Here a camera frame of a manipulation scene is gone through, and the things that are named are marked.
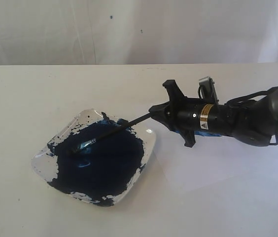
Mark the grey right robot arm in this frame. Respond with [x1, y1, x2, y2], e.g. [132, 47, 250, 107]
[149, 77, 278, 147]

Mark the white square paint plate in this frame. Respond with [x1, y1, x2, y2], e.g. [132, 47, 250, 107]
[31, 109, 156, 207]

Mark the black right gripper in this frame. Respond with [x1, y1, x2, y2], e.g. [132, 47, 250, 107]
[149, 79, 230, 148]

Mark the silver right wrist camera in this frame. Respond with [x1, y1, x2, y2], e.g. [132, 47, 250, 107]
[198, 76, 219, 105]

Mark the black paintbrush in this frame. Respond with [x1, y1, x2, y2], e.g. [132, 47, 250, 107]
[69, 113, 151, 154]

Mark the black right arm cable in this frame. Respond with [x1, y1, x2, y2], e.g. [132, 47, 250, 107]
[227, 90, 278, 147]

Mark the white paper sheet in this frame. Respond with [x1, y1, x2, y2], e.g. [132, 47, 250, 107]
[144, 119, 262, 193]

